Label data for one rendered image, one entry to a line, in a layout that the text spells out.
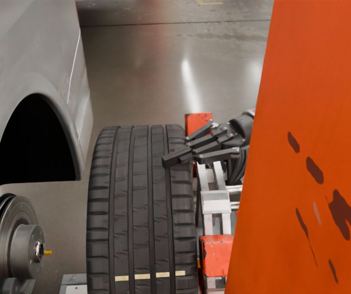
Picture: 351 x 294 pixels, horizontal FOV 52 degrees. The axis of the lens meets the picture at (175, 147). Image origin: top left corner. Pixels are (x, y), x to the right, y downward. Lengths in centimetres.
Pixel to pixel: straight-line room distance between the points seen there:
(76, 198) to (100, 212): 164
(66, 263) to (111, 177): 135
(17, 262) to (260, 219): 90
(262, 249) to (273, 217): 3
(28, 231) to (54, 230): 121
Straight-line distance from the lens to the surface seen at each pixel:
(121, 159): 84
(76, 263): 212
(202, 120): 102
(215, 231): 104
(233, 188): 101
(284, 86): 19
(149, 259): 78
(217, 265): 76
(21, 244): 108
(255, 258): 26
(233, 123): 88
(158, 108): 315
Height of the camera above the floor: 173
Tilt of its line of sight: 40 degrees down
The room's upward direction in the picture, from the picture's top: straight up
